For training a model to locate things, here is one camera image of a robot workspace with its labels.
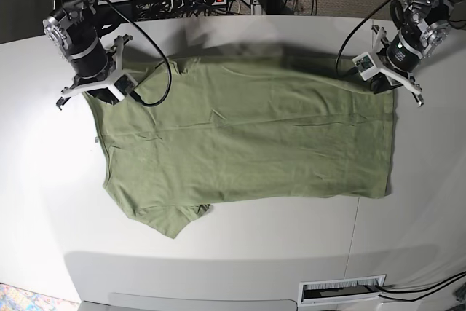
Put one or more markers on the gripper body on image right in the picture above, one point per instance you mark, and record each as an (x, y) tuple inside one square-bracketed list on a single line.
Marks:
[(399, 60)]

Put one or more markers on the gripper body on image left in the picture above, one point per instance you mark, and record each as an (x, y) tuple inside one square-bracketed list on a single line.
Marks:
[(96, 68)]

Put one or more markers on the green T-shirt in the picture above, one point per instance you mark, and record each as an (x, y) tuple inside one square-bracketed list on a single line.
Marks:
[(233, 130)]

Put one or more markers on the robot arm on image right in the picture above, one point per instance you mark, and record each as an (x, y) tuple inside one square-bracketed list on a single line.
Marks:
[(422, 25)]

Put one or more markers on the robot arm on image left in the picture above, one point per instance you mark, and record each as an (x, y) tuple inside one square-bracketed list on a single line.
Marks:
[(74, 29)]

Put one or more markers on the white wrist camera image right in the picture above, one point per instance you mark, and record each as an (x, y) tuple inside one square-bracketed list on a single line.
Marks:
[(367, 64)]

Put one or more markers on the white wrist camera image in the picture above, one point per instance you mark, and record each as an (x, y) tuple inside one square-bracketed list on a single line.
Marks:
[(367, 64), (124, 86)]

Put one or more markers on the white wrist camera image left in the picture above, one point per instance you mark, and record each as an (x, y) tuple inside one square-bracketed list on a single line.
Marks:
[(124, 86)]

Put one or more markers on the black camera cable image left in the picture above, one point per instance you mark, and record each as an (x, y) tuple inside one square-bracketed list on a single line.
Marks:
[(160, 56)]

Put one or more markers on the black power strip red switch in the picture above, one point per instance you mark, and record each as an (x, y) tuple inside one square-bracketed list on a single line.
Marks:
[(198, 4)]

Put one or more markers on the white cable grommet tray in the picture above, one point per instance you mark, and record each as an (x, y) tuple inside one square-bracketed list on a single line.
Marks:
[(339, 291)]

